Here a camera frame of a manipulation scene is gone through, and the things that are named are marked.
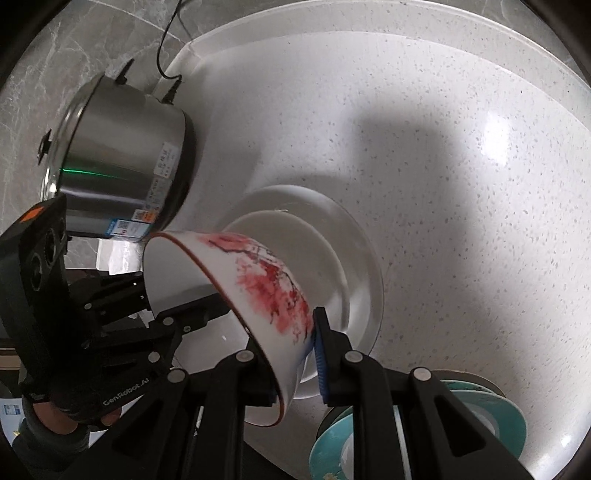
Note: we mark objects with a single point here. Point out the person's left hand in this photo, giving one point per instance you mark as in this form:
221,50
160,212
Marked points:
51,417

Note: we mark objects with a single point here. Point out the stainless steel pot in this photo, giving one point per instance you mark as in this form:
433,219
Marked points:
120,157

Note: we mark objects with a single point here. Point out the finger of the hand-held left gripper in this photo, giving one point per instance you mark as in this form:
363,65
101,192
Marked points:
194,314
115,297

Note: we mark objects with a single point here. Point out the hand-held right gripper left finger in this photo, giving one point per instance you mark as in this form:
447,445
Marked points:
258,387

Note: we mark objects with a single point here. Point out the teal rimmed plate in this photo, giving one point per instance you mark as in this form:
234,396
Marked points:
475,381

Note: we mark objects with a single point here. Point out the teal floral plate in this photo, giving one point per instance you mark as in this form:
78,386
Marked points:
508,424

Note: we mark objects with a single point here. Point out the person's left forearm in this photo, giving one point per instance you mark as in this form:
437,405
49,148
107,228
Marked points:
46,447

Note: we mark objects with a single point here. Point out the large white plate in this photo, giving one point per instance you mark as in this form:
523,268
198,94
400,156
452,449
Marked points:
362,263

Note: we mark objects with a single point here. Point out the red floral bowl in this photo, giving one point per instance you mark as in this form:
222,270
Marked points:
272,295

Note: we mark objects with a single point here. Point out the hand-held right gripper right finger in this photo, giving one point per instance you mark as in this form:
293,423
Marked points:
321,364

